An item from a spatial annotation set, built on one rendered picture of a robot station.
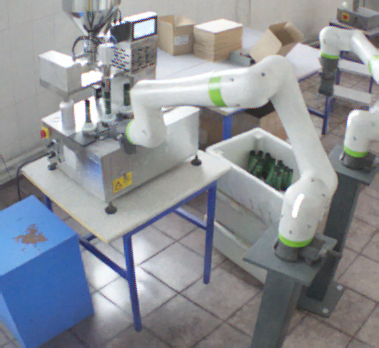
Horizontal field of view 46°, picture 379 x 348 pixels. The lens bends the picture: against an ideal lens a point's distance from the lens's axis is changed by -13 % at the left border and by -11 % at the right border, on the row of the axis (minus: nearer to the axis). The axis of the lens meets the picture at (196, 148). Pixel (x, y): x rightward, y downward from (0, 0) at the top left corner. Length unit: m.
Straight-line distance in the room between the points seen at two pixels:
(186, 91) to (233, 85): 0.18
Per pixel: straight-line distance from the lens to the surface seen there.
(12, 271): 2.12
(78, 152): 2.09
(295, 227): 1.55
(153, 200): 2.16
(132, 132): 1.75
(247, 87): 1.42
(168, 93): 1.61
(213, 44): 3.62
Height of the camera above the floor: 2.03
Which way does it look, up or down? 30 degrees down
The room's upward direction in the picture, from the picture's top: 2 degrees clockwise
